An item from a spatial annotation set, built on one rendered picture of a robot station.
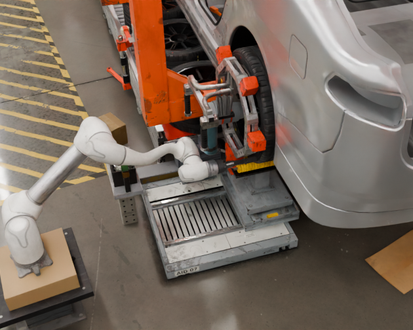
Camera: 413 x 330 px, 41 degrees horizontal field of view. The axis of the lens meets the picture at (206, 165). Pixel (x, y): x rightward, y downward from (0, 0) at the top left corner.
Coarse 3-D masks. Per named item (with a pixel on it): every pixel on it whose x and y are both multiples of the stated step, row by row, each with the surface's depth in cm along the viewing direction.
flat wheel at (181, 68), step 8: (184, 64) 417; (192, 64) 416; (200, 64) 416; (208, 64) 416; (176, 72) 408; (184, 72) 412; (192, 72) 416; (200, 72) 418; (208, 72) 418; (200, 80) 403; (208, 80) 403; (184, 120) 383; (192, 120) 380; (184, 128) 387; (192, 128) 385; (200, 128) 384
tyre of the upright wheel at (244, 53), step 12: (240, 48) 301; (252, 48) 297; (240, 60) 300; (252, 60) 286; (252, 72) 284; (264, 72) 283; (264, 84) 280; (264, 96) 279; (264, 108) 280; (264, 120) 282; (264, 132) 286; (264, 156) 298
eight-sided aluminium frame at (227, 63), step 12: (228, 60) 298; (216, 72) 320; (240, 72) 291; (216, 96) 333; (240, 96) 286; (252, 96) 284; (252, 108) 284; (252, 120) 283; (228, 132) 331; (240, 144) 322; (240, 156) 310
